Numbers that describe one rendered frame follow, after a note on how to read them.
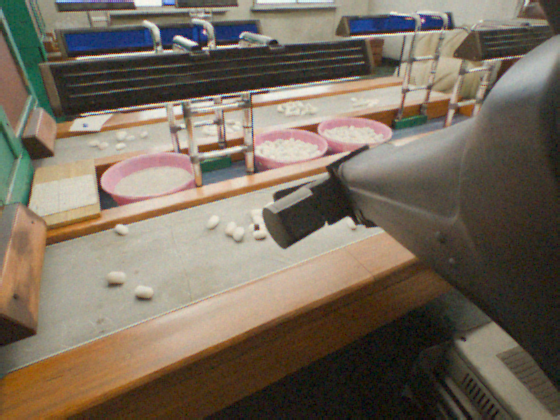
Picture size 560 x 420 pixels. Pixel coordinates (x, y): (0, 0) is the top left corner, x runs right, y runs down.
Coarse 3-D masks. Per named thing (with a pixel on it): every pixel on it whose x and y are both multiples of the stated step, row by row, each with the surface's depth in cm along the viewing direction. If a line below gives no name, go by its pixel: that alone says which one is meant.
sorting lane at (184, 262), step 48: (96, 240) 73; (144, 240) 73; (192, 240) 73; (240, 240) 73; (336, 240) 73; (48, 288) 61; (96, 288) 61; (192, 288) 61; (48, 336) 53; (96, 336) 53
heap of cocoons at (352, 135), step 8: (336, 128) 130; (344, 128) 130; (352, 128) 129; (360, 128) 129; (368, 128) 129; (328, 136) 122; (336, 136) 123; (344, 136) 124; (352, 136) 123; (360, 136) 122; (368, 136) 122; (376, 136) 122
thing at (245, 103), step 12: (180, 36) 66; (252, 36) 68; (264, 36) 66; (180, 48) 63; (192, 48) 56; (276, 48) 62; (192, 108) 77; (204, 108) 78; (216, 108) 79; (228, 108) 81; (252, 108) 84; (192, 120) 78; (252, 120) 86; (192, 132) 79; (252, 132) 88; (192, 144) 81; (252, 144) 89; (192, 156) 83; (204, 156) 84; (216, 156) 86; (252, 156) 91; (192, 168) 85; (252, 168) 93
